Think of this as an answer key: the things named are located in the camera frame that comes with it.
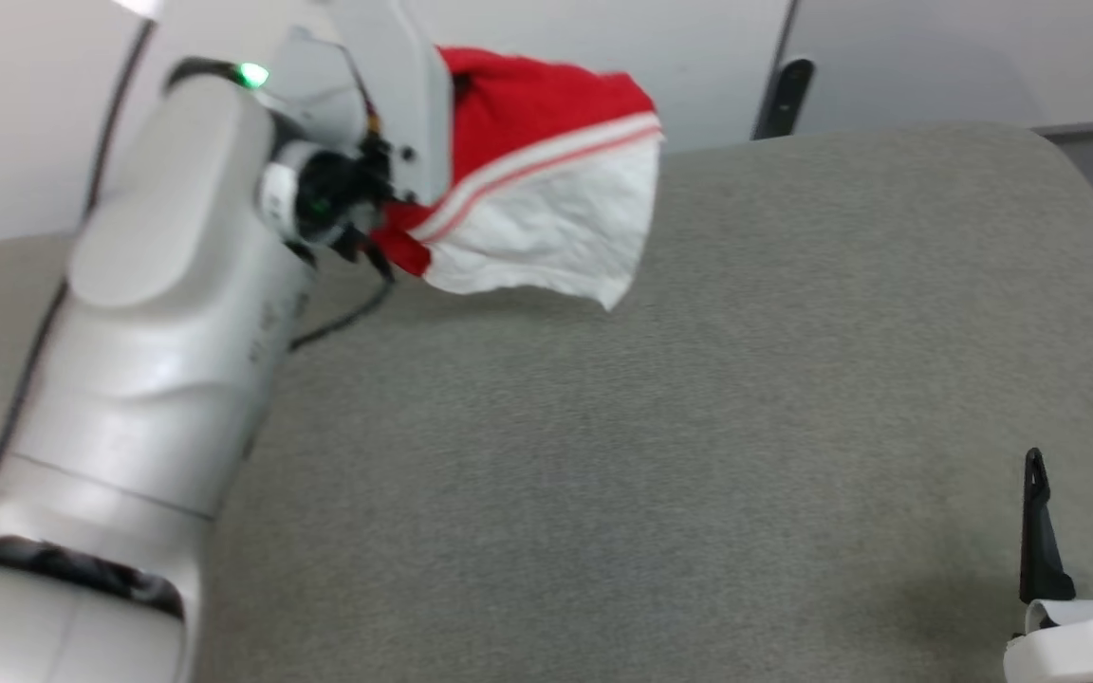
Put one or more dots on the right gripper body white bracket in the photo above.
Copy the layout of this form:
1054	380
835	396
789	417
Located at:
1087	650

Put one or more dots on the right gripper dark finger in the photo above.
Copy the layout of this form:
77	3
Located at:
1040	560

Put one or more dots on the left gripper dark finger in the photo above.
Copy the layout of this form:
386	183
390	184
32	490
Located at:
350	245
381	258

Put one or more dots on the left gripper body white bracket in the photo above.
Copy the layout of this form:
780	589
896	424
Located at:
409	114

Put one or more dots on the red and white t-shirt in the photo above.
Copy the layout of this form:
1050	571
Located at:
546	218

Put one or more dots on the grey fabric sofa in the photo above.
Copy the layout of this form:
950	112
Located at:
651	455

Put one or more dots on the grey panel with dark edge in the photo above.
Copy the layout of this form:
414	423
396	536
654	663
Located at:
964	57

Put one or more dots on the black oblong wall bracket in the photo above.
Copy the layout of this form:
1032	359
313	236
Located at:
786	100

